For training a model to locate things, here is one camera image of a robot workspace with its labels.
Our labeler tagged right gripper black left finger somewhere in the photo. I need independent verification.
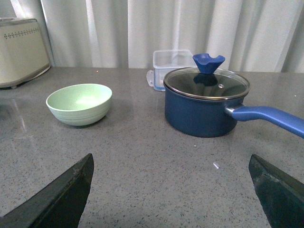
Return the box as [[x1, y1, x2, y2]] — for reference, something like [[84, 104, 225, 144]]
[[0, 153, 94, 228]]

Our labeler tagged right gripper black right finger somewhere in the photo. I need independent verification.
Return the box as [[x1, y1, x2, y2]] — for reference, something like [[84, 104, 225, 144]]
[[248, 154, 304, 228]]

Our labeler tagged light green bowl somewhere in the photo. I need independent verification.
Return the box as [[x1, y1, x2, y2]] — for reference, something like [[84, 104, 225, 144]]
[[46, 84, 113, 126]]

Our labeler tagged dark blue saucepan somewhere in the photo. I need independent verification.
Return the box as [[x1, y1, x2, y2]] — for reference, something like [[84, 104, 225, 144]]
[[165, 93, 304, 137]]

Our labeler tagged glass lid with blue knob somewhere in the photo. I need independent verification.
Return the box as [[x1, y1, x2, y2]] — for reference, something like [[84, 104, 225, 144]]
[[163, 53, 250, 101]]

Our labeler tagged cream toaster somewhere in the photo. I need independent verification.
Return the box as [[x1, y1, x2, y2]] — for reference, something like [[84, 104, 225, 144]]
[[0, 18, 50, 88]]

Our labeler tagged white pleated curtain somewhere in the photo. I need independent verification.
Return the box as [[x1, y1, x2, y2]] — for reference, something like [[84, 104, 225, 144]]
[[0, 0, 304, 73]]

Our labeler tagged clear plastic food container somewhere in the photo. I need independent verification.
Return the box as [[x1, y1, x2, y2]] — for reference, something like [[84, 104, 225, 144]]
[[146, 49, 196, 91]]

